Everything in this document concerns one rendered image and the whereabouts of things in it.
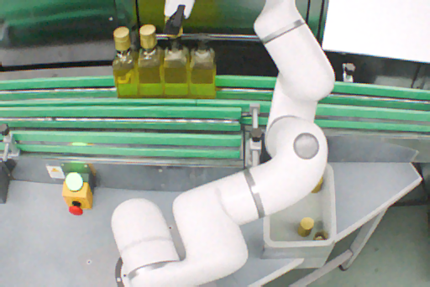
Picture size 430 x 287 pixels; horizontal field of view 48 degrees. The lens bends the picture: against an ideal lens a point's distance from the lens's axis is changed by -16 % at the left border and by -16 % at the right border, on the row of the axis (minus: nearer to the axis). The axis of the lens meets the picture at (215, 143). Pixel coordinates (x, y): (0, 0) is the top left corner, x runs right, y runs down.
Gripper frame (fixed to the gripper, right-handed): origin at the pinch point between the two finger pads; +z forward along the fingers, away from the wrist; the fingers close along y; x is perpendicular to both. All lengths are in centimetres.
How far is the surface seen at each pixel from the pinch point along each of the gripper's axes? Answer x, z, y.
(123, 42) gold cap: -9.3, 6.9, 1.7
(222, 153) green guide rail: 17.3, 24.8, 13.9
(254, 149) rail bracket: 22.2, 17.2, 16.7
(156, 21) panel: -2.3, 12.8, -12.6
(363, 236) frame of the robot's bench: 79, 66, 11
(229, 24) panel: 14.8, 9.4, -12.4
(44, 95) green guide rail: -28.9, 37.1, -3.8
